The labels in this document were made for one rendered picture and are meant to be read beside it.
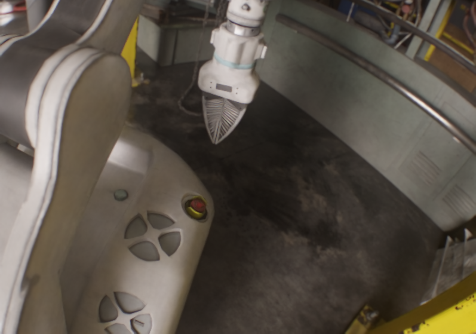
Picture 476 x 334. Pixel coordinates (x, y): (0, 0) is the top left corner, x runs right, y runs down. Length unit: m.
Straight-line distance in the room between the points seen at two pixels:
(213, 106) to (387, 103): 1.07
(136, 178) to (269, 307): 0.52
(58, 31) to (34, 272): 0.31
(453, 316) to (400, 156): 0.99
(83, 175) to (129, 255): 0.15
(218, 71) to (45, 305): 0.41
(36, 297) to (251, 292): 0.62
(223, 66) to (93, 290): 0.41
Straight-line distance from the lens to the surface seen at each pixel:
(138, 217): 0.46
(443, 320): 0.68
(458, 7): 6.07
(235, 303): 0.80
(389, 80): 1.31
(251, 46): 0.41
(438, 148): 1.41
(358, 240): 1.11
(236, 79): 0.43
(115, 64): 0.34
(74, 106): 0.29
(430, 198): 1.52
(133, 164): 0.60
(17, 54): 0.38
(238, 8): 0.40
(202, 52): 1.91
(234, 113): 0.50
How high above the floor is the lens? 0.74
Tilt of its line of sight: 40 degrees down
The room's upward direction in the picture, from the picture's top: 18 degrees clockwise
